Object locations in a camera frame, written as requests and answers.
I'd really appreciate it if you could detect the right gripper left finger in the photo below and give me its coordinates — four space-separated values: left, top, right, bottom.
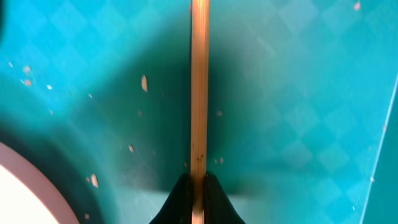
150 174 191 224

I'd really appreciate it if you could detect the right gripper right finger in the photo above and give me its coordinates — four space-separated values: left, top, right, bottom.
204 172 245 224

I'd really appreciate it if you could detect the wooden chopstick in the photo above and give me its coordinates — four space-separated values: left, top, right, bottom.
190 0 210 224

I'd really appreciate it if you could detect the teal serving tray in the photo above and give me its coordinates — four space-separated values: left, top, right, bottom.
1 0 397 223

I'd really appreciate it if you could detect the white plate with peanut shells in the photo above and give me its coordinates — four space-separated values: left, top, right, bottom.
1 144 79 224

